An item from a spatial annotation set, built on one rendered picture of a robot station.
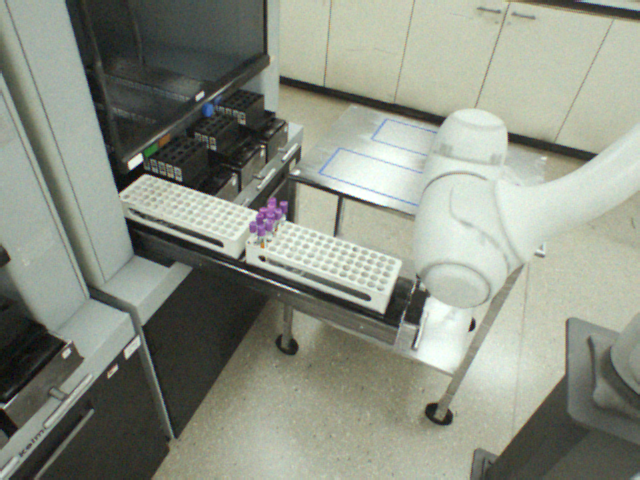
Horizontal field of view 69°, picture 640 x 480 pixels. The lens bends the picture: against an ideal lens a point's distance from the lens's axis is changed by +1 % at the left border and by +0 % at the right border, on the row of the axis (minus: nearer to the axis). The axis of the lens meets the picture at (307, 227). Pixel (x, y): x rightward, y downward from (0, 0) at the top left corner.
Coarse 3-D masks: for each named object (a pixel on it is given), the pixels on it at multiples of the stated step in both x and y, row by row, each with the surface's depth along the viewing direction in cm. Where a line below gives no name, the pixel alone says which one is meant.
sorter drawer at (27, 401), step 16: (48, 336) 78; (32, 352) 76; (48, 352) 76; (64, 352) 78; (16, 368) 74; (32, 368) 74; (48, 368) 76; (64, 368) 80; (0, 384) 72; (16, 384) 72; (32, 384) 74; (48, 384) 77; (80, 384) 79; (0, 400) 71; (16, 400) 72; (32, 400) 75; (64, 400) 77; (0, 416) 74; (16, 416) 73; (32, 416) 76; (48, 416) 75
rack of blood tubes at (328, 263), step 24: (288, 240) 93; (312, 240) 93; (336, 240) 93; (264, 264) 92; (288, 264) 89; (312, 264) 89; (336, 264) 89; (360, 264) 89; (384, 264) 89; (336, 288) 91; (360, 288) 85; (384, 288) 85; (384, 312) 87
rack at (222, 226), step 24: (144, 192) 101; (168, 192) 102; (192, 192) 102; (144, 216) 103; (168, 216) 95; (192, 216) 96; (216, 216) 98; (240, 216) 97; (192, 240) 97; (216, 240) 99; (240, 240) 93
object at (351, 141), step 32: (352, 128) 136; (384, 128) 137; (416, 128) 138; (320, 160) 122; (352, 160) 123; (384, 160) 124; (416, 160) 125; (512, 160) 128; (544, 160) 129; (352, 192) 113; (384, 192) 114; (416, 192) 114; (544, 256) 106; (288, 320) 157; (320, 320) 152; (448, 320) 153; (288, 352) 170; (416, 352) 143; (448, 352) 144; (448, 416) 150
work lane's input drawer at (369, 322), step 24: (144, 240) 101; (168, 240) 99; (192, 264) 99; (216, 264) 96; (240, 264) 94; (264, 288) 94; (288, 288) 91; (312, 288) 90; (408, 288) 91; (312, 312) 92; (336, 312) 89; (360, 312) 88; (384, 336) 87
